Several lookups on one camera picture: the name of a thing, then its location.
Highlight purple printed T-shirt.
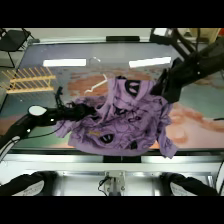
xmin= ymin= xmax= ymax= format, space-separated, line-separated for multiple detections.
xmin=53 ymin=76 xmax=179 ymax=160

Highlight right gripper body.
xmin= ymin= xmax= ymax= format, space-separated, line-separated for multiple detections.
xmin=150 ymin=57 xmax=185 ymax=105

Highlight silver frame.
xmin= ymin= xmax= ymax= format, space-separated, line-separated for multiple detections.
xmin=0 ymin=147 xmax=224 ymax=196

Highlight white clothes hanger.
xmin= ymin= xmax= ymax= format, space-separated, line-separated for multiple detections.
xmin=83 ymin=56 xmax=110 ymax=96

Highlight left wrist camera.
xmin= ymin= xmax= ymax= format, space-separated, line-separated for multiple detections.
xmin=54 ymin=86 xmax=67 ymax=110

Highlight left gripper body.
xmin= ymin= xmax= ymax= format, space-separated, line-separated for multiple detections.
xmin=67 ymin=102 xmax=97 ymax=122

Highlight black chair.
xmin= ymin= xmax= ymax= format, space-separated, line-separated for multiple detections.
xmin=0 ymin=28 xmax=33 ymax=69

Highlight yellow wooden slatted rack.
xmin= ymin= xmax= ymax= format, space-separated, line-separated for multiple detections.
xmin=1 ymin=66 xmax=57 ymax=95

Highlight black cable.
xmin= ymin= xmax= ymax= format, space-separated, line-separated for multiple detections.
xmin=97 ymin=175 xmax=113 ymax=196

